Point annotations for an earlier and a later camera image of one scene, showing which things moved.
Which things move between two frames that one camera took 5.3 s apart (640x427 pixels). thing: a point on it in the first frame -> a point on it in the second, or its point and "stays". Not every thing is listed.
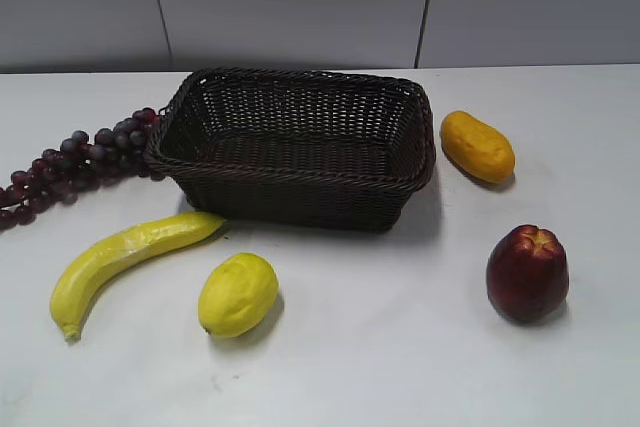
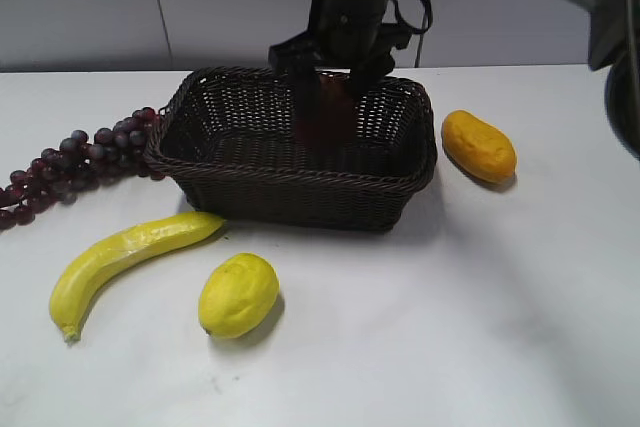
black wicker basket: x=297 y=149 stays
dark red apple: x=528 y=274 -> x=331 y=125
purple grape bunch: x=80 y=162 stays
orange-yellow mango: x=480 y=149 stays
